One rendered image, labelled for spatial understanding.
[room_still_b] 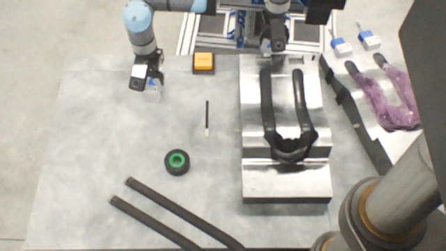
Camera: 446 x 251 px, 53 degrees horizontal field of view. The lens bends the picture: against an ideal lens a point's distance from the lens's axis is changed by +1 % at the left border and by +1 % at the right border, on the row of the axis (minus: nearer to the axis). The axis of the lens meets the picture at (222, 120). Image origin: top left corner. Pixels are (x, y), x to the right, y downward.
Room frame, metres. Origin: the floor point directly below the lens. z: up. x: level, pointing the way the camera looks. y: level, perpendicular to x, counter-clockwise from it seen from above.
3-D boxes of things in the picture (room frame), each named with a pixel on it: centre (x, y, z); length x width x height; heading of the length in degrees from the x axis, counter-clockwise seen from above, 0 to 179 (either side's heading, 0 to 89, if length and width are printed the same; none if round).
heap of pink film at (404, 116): (0.79, -0.54, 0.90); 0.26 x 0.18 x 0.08; 17
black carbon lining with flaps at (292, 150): (0.71, -0.20, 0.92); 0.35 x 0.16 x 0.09; 0
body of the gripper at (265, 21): (1.02, -0.17, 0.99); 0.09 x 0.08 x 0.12; 8
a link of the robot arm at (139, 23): (0.85, 0.23, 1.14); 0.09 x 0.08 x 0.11; 177
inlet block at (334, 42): (1.02, -0.41, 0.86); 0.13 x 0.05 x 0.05; 17
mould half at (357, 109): (0.78, -0.55, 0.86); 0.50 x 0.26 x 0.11; 17
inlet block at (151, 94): (0.87, 0.23, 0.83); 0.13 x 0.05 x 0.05; 166
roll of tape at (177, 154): (0.58, 0.14, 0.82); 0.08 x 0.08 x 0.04
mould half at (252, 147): (0.70, -0.19, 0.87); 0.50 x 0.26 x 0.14; 0
